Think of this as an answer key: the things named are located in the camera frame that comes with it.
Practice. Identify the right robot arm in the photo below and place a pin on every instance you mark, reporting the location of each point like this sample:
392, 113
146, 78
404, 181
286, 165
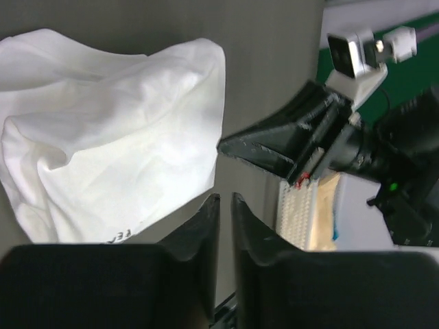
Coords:
400, 153

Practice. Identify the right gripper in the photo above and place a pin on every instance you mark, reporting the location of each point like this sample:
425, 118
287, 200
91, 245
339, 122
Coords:
299, 140

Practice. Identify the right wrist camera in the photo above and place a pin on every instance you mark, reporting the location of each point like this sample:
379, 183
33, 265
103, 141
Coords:
351, 76

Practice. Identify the white flower print t-shirt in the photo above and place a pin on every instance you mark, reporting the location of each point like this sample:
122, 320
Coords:
98, 146

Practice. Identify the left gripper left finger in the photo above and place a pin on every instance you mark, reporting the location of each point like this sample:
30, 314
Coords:
168, 284

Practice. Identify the white plastic basket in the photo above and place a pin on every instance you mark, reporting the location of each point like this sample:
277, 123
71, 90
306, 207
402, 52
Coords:
296, 209

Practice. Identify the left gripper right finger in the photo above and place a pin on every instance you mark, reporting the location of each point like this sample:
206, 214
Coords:
281, 286

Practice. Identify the green lever arch binder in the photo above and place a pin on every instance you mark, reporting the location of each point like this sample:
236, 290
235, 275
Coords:
404, 80

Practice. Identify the peach orange t-shirt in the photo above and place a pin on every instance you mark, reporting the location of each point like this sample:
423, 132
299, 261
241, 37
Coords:
322, 230

